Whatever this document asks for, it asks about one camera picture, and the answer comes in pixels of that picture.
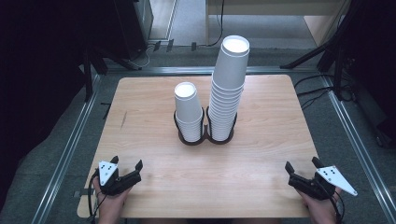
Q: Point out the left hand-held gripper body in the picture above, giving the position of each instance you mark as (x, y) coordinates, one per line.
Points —
(107, 172)

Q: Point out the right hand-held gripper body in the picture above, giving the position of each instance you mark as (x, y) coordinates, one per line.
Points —
(311, 186)

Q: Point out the tall stack of white cups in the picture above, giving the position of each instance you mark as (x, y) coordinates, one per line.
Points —
(229, 81)

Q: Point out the person's right hand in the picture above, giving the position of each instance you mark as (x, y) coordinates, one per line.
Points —
(322, 210)

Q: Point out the person's left hand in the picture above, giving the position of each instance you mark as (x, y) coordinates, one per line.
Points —
(111, 207)

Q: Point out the grey tape strip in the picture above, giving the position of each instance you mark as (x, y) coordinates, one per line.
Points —
(81, 193)

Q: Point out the black tape strip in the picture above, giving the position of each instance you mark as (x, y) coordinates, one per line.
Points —
(106, 109)

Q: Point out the short stack of white cups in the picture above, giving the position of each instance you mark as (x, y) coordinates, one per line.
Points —
(187, 105)

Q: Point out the black metal stand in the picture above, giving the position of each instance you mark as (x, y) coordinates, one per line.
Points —
(88, 74)

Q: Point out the black tripod stand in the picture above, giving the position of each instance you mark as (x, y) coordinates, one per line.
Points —
(330, 43)

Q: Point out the black cabinet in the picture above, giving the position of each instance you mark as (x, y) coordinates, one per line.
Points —
(134, 25)

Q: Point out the light wooden furniture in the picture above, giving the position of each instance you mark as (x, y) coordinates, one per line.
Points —
(274, 7)

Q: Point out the metal floor rail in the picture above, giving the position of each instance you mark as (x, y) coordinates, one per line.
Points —
(67, 149)
(174, 70)
(358, 140)

